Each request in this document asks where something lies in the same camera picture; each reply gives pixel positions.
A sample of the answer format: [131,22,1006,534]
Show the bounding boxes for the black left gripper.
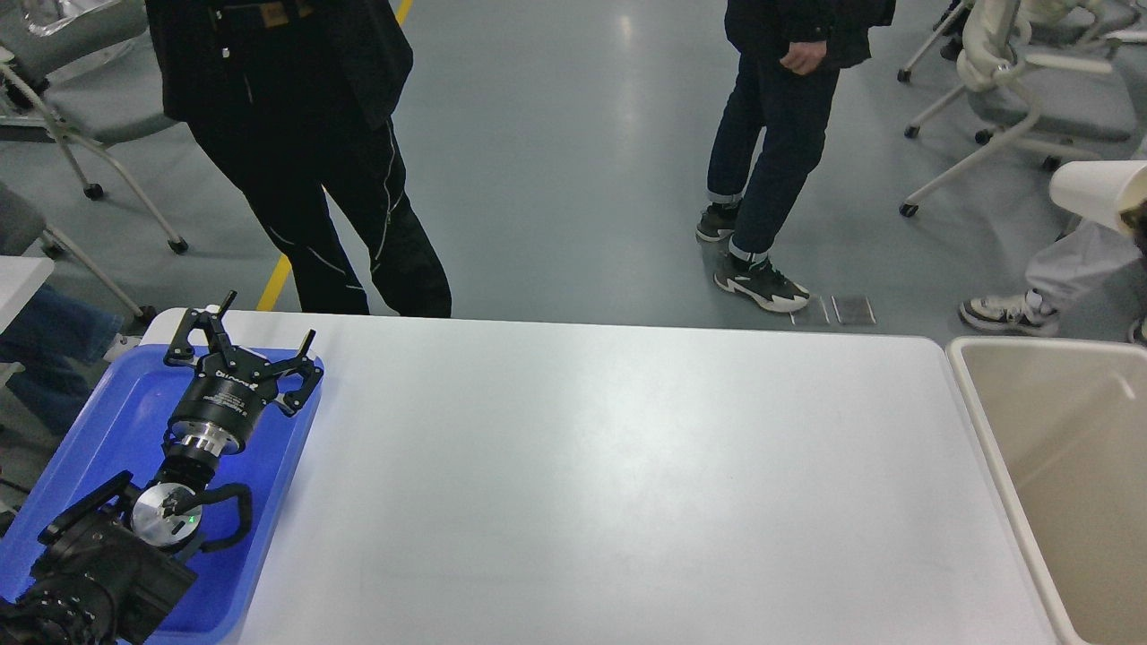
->
[164,290,323,454]

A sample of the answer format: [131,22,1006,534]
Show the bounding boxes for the silver foil container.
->
[19,1,148,39]

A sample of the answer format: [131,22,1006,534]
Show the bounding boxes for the white paper cup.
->
[1048,160,1146,238]

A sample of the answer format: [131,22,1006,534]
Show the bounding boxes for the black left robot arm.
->
[3,305,326,644]

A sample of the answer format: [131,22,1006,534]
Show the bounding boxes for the blue plastic tray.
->
[1,345,321,644]

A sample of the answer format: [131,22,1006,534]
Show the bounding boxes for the seated person blue jeans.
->
[1,283,141,436]

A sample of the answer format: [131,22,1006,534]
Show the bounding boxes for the white side table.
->
[1,256,55,331]

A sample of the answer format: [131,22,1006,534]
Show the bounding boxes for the grey chair left edge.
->
[1,186,159,323]

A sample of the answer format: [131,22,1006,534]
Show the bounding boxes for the person in black jacket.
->
[146,1,453,318]

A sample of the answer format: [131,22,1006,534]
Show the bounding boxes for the grey chair upper left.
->
[3,1,188,254]

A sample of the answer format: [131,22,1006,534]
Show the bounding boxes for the grey chair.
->
[3,1,188,254]
[900,1,1136,218]

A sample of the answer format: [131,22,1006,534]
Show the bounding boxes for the person in dark jeans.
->
[696,1,896,312]

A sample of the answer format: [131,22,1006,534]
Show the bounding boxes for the beige plastic bin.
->
[946,336,1146,644]

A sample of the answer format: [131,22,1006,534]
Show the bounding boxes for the grey chair upper right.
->
[900,1,1136,218]

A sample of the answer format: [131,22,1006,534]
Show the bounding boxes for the person in white trousers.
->
[958,219,1144,336]

